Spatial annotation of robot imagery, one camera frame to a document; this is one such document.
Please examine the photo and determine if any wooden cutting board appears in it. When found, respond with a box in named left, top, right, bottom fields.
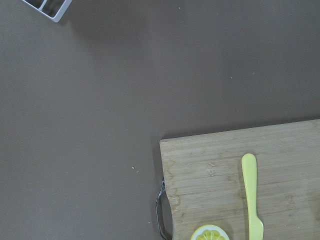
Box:
left=160, top=119, right=320, bottom=240

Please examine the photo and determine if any yellow plastic knife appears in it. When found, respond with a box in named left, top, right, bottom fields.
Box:
left=241, top=153, right=264, bottom=240

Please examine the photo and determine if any front lemon slice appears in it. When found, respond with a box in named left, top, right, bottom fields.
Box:
left=190, top=224, right=230, bottom=240

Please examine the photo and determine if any white wire cup rack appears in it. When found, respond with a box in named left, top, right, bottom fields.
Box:
left=22, top=0, right=72, bottom=23

